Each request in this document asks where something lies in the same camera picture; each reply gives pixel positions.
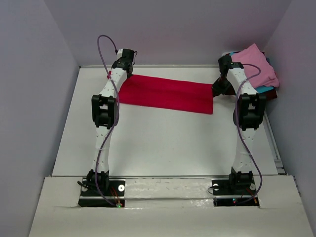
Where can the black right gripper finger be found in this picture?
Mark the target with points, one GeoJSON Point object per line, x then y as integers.
{"type": "Point", "coordinates": [216, 93]}
{"type": "Point", "coordinates": [215, 90]}

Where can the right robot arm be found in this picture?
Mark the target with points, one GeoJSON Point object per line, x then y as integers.
{"type": "Point", "coordinates": [247, 117]}

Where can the teal folded t shirt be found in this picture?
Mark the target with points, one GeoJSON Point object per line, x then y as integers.
{"type": "Point", "coordinates": [260, 89]}

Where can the dark maroon folded t shirt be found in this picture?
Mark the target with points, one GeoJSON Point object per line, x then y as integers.
{"type": "Point", "coordinates": [267, 76]}

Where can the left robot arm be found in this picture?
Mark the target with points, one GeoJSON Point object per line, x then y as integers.
{"type": "Point", "coordinates": [105, 115]}

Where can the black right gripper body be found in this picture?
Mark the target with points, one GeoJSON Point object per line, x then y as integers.
{"type": "Point", "coordinates": [225, 83]}

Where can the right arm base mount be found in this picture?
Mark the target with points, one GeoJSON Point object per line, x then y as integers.
{"type": "Point", "coordinates": [225, 196]}

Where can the red t shirt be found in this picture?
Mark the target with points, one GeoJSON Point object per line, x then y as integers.
{"type": "Point", "coordinates": [167, 94]}

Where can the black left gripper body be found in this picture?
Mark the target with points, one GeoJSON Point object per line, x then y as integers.
{"type": "Point", "coordinates": [129, 75]}

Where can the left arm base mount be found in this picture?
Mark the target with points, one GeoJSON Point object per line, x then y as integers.
{"type": "Point", "coordinates": [113, 197]}

